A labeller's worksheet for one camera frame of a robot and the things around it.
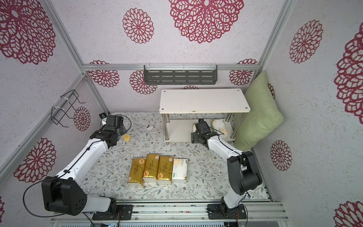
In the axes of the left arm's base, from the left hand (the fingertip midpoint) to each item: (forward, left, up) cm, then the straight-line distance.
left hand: (113, 130), depth 83 cm
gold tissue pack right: (-19, -30, -13) cm, 38 cm away
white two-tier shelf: (+5, -63, +12) cm, 64 cm away
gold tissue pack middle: (-18, -22, -13) cm, 32 cm away
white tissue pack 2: (+11, -66, -9) cm, 68 cm away
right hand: (+4, -52, -10) cm, 53 cm away
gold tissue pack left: (-20, -14, -14) cm, 28 cm away
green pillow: (-1, -83, +13) cm, 84 cm away
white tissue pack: (+8, -49, -8) cm, 50 cm away
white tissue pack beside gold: (-18, -39, -16) cm, 45 cm away
